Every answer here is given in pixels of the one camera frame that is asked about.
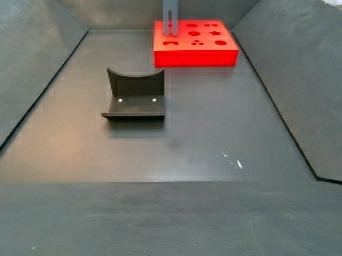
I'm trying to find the blue double-square peg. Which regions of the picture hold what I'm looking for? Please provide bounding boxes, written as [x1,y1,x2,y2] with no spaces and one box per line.
[164,0,178,36]

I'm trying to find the red foam shape board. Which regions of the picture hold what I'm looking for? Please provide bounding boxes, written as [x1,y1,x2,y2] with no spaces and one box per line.
[153,20,240,67]

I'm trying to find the black curved holder bracket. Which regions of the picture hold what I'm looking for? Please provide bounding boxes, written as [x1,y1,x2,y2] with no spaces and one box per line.
[102,69,166,120]

